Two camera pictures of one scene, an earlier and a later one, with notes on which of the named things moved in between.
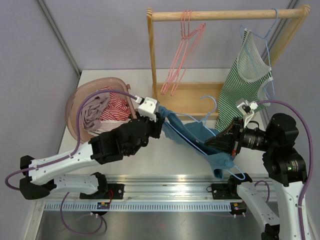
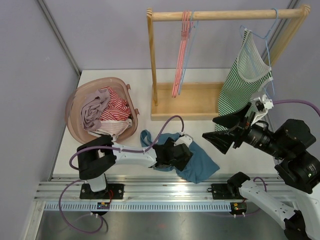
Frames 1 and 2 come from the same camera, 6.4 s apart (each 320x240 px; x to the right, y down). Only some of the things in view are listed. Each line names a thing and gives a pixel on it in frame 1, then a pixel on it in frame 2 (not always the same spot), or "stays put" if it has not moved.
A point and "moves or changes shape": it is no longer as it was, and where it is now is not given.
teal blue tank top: (196, 134) to (200, 164)
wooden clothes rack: (200, 101) stays put
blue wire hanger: (202, 119) to (194, 24)
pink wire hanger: (189, 44) moves or changes shape
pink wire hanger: (184, 37) moves or changes shape
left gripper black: (157, 126) to (180, 165)
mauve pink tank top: (91, 108) stays put
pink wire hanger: (186, 56) moves or changes shape
